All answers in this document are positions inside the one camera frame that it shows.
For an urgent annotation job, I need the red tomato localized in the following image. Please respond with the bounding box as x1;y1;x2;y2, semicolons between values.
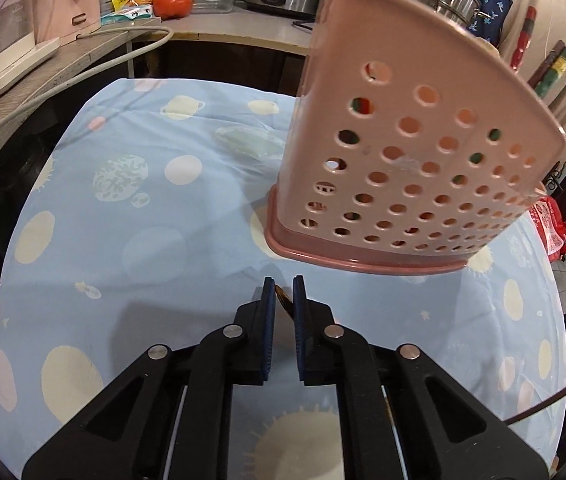
152;0;193;20

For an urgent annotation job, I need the pink kitchen appliance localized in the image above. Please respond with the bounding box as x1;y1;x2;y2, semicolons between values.
0;0;102;102

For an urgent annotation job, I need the blue patterned cloth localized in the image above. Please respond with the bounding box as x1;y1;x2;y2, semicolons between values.
468;0;514;46

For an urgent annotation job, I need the wooden counter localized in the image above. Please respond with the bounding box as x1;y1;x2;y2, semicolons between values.
0;10;316;201

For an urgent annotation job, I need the gold flower spoon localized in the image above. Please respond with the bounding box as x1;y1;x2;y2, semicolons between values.
274;284;295;321

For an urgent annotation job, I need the green chopstick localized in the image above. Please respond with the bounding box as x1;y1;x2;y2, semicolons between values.
535;46;566;102

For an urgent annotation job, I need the red plastic bag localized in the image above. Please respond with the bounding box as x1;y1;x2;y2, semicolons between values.
533;197;566;262

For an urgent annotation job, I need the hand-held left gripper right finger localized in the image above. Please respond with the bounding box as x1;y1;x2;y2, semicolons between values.
292;274;550;480

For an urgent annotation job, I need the pink perforated utensil basket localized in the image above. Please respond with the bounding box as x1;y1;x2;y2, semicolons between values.
264;0;566;277

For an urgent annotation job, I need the beige curtain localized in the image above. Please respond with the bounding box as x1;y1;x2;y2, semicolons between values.
493;0;566;128

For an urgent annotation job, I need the blue planet print tablecloth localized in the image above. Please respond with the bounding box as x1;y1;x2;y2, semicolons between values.
0;77;566;480

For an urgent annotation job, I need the white power cord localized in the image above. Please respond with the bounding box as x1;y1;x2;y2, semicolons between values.
0;25;175;153

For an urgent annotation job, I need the brown chopstick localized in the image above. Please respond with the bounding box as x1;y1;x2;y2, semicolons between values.
528;40;566;93

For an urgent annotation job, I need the tissue pack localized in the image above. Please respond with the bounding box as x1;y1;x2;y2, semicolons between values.
100;5;162;26

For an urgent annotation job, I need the bright red chopstick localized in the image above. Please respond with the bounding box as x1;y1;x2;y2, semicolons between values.
509;6;538;72

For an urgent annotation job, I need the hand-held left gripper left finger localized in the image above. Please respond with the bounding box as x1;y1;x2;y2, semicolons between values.
22;276;277;480

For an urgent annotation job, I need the clear glass food container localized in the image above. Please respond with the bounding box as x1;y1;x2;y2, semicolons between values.
183;0;243;14

